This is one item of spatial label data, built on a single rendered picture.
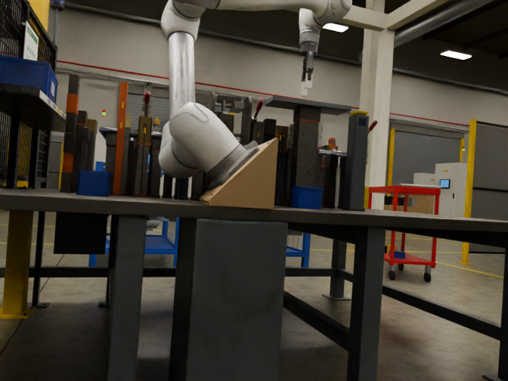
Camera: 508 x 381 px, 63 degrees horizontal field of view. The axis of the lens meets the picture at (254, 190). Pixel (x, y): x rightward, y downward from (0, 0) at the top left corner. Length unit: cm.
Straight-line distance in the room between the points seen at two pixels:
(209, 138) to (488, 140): 568
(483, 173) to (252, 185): 554
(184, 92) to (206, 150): 37
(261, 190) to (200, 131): 27
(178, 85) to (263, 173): 56
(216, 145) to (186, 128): 11
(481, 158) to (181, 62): 540
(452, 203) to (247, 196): 1120
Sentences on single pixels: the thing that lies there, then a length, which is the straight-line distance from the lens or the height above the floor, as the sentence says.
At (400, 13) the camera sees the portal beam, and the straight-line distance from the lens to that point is 648.
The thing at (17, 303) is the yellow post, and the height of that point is 7.
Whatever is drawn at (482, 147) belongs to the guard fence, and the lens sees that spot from 661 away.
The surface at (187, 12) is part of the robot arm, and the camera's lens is 176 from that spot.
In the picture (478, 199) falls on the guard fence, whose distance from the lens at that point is 654.
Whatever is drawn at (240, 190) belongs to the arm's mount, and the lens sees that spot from 126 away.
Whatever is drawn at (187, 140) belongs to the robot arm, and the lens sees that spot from 134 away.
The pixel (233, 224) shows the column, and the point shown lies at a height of 65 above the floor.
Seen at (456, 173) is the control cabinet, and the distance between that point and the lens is 1229.
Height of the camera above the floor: 74
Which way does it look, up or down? 1 degrees up
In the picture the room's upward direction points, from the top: 4 degrees clockwise
